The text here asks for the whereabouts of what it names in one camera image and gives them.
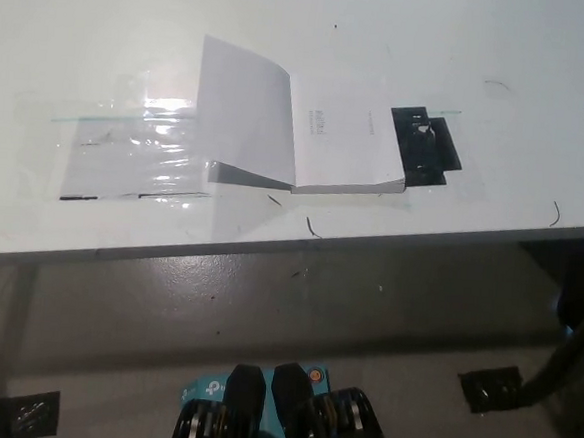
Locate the white softcover manual book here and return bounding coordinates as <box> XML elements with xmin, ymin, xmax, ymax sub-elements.
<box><xmin>192</xmin><ymin>34</ymin><xmax>416</xmax><ymax>204</ymax></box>

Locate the long teal tape strip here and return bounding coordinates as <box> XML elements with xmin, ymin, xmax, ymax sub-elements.
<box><xmin>50</xmin><ymin>105</ymin><xmax>200</xmax><ymax>134</ymax></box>

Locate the black ribbed robot torso block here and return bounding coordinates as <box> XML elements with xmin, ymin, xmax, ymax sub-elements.
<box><xmin>267</xmin><ymin>360</ymin><xmax>399</xmax><ymax>438</ymax></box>
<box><xmin>170</xmin><ymin>358</ymin><xmax>269</xmax><ymax>438</ymax></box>

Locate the small black floor tape patch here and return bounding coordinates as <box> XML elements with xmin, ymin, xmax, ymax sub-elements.
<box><xmin>0</xmin><ymin>386</ymin><xmax>62</xmax><ymax>437</ymax></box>

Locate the large black floor tape patch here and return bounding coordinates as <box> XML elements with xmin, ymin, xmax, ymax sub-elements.
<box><xmin>455</xmin><ymin>362</ymin><xmax>531</xmax><ymax>420</ymax></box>

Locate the dark slanted desk leg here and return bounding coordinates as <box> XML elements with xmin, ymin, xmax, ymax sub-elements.
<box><xmin>521</xmin><ymin>315</ymin><xmax>584</xmax><ymax>414</ymax></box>

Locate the clear plastic sleeve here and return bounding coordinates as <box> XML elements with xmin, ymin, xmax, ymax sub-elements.
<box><xmin>7</xmin><ymin>66</ymin><xmax>282</xmax><ymax>219</ymax></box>

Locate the clear plastic zip bag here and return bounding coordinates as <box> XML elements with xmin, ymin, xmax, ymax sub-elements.
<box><xmin>58</xmin><ymin>112</ymin><xmax>215</xmax><ymax>211</ymax></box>

